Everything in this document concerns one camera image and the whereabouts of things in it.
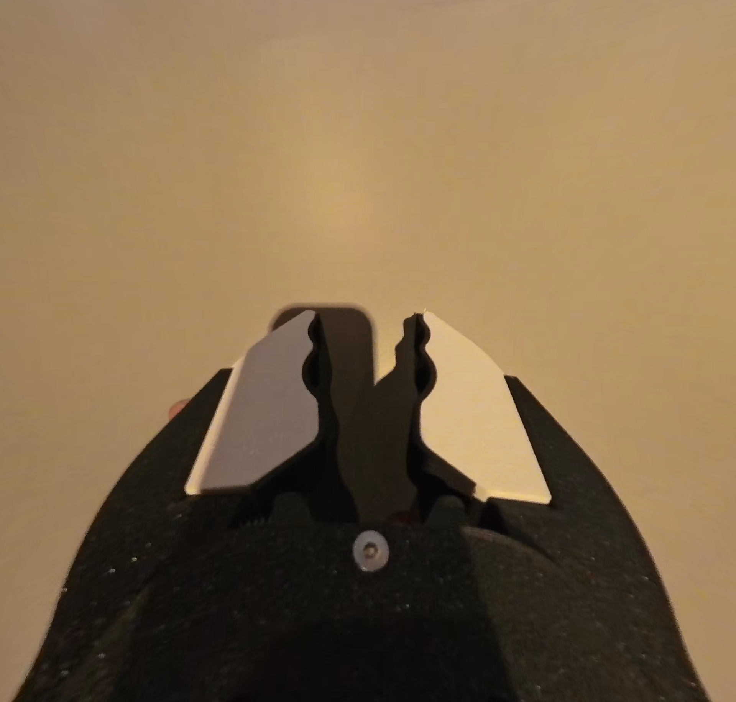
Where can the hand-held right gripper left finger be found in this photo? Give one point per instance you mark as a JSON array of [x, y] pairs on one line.
[[259, 420]]

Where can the person's right hand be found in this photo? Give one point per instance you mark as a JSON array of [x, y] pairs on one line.
[[178, 410]]

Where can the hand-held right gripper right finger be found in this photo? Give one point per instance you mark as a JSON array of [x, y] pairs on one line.
[[489, 420]]

